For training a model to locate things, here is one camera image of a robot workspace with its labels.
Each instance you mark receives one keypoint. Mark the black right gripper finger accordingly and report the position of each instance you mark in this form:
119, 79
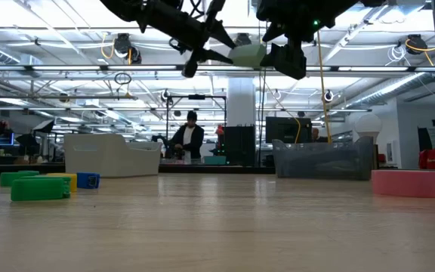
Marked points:
276, 31
269, 58

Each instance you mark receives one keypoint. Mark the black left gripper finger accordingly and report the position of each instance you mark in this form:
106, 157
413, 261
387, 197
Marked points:
213, 57
219, 37

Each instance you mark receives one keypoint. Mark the mint green stapler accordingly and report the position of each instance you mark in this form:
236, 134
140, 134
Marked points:
247, 56

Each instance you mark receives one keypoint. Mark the blue plastic stapler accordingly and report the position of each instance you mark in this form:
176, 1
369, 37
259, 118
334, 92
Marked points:
88, 181

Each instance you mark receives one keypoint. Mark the yellow plastic stapler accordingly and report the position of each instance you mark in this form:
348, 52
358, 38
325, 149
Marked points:
73, 183

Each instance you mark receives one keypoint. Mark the green plastic stapler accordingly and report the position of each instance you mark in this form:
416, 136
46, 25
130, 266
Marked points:
38, 189
17, 178

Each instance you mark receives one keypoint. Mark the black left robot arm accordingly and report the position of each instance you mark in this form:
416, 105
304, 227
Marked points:
127, 7

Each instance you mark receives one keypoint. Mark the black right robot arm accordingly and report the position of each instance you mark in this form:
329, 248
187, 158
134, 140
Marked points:
342, 9

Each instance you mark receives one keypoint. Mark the small black robot arm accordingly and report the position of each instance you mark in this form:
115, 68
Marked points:
164, 141

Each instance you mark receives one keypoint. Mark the white square pillar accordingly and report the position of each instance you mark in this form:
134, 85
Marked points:
241, 106

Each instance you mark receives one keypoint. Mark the long light strip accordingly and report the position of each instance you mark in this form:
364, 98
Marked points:
142, 68

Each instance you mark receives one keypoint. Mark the black monitor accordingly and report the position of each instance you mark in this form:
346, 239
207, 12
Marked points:
285, 130

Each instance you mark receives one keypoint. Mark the person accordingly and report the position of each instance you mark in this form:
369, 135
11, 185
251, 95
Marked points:
316, 134
198, 143

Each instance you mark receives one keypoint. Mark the black equipment cabinet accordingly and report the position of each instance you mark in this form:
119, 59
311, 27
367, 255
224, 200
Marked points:
240, 147

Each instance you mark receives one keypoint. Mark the grey translucent storage bin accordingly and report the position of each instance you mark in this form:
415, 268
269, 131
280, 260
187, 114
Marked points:
308, 146

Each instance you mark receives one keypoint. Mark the teal box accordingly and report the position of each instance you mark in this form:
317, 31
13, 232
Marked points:
215, 161

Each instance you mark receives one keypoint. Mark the white bulb lamp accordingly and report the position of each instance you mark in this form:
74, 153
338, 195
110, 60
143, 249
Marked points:
368, 126

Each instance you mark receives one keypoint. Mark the white plastic storage bin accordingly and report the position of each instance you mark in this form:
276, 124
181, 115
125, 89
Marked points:
108, 158

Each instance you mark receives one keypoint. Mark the black metal frame rig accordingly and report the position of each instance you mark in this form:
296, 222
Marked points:
196, 97

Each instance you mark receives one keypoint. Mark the black aluminium table frame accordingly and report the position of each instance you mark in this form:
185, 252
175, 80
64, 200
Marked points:
202, 170

